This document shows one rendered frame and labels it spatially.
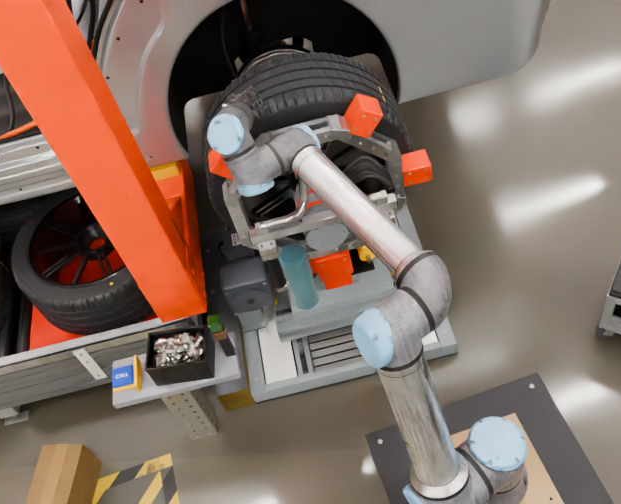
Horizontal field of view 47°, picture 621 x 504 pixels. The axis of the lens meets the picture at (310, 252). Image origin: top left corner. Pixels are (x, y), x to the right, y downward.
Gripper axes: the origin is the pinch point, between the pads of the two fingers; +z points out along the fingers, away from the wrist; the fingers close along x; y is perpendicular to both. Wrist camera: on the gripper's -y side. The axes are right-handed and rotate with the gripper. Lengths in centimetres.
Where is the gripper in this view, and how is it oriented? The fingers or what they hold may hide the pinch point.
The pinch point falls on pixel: (244, 101)
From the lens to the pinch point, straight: 212.2
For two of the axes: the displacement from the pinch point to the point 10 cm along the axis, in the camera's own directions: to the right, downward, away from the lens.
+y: 8.2, -4.6, -3.3
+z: 1.0, -4.5, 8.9
